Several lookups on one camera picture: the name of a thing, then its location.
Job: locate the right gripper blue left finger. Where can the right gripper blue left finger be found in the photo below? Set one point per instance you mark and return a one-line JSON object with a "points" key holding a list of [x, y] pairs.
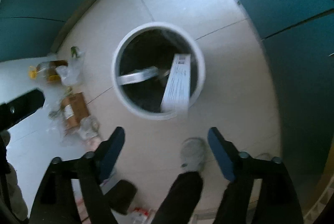
{"points": [[94, 167]]}

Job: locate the right grey slipper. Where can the right grey slipper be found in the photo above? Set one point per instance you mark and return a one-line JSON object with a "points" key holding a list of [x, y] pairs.
{"points": [[193, 155]]}

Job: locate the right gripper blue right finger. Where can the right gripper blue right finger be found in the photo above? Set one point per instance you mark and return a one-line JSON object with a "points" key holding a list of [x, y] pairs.
{"points": [[234, 204]]}

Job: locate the person's dark trouser legs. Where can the person's dark trouser legs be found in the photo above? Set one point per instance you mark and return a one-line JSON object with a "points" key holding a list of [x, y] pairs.
{"points": [[181, 200]]}

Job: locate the long white paper box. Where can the long white paper box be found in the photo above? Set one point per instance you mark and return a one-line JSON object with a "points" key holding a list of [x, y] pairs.
{"points": [[177, 92]]}

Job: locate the clear plastic bag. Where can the clear plastic bag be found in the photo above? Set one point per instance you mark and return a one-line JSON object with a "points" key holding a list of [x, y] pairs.
{"points": [[71, 75]]}

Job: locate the white round trash bin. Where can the white round trash bin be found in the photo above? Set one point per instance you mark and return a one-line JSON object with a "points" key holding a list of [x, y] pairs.
{"points": [[141, 66]]}

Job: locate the brown cardboard box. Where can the brown cardboard box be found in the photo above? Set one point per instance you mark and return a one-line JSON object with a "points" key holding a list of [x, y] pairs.
{"points": [[74, 109]]}

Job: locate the cooking oil bottle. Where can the cooking oil bottle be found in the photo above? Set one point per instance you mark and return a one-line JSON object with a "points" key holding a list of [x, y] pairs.
{"points": [[46, 71]]}

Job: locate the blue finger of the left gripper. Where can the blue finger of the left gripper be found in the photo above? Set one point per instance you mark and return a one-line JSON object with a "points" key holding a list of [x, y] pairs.
{"points": [[20, 108]]}

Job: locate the blue kitchen cabinets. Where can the blue kitchen cabinets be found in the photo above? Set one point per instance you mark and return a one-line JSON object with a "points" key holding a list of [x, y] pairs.
{"points": [[268, 86]]}

